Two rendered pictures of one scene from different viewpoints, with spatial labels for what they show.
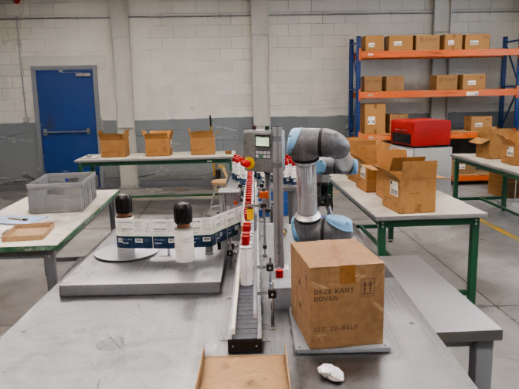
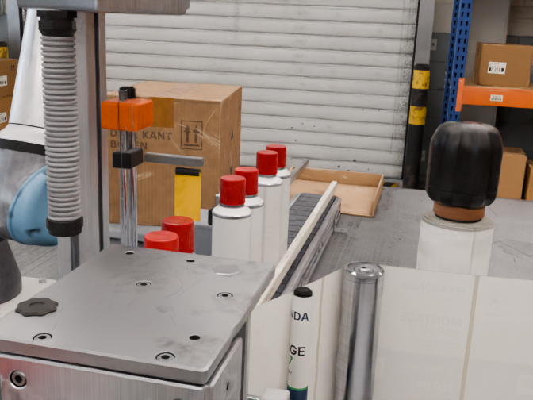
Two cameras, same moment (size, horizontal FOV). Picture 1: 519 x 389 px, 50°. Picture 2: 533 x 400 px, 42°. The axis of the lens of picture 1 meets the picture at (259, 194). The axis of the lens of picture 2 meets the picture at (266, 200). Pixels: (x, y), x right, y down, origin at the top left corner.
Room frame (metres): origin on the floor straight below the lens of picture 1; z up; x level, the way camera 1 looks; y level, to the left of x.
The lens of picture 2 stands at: (3.23, 0.30, 1.29)
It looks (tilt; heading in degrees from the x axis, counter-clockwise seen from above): 15 degrees down; 193
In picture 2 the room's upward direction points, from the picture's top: 2 degrees clockwise
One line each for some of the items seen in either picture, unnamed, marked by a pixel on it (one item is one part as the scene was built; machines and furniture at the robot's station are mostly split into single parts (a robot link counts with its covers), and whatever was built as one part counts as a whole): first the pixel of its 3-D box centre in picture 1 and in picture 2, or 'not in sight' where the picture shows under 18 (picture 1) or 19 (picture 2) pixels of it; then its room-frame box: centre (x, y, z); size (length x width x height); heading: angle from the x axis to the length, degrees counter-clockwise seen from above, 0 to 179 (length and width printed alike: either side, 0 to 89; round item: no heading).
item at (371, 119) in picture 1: (432, 111); not in sight; (9.70, -2.99, 1.26); 2.78 x 0.61 x 2.51; 93
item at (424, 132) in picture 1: (418, 162); not in sight; (7.91, -2.28, 0.61); 0.70 x 0.60 x 1.22; 14
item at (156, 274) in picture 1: (156, 260); not in sight; (2.62, 0.51, 0.86); 0.80 x 0.67 x 0.05; 0
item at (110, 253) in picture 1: (126, 252); not in sight; (2.66, 0.66, 0.89); 0.31 x 0.31 x 0.01
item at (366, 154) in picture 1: (374, 167); not in sight; (4.90, -1.02, 0.97); 0.45 x 0.38 x 0.37; 96
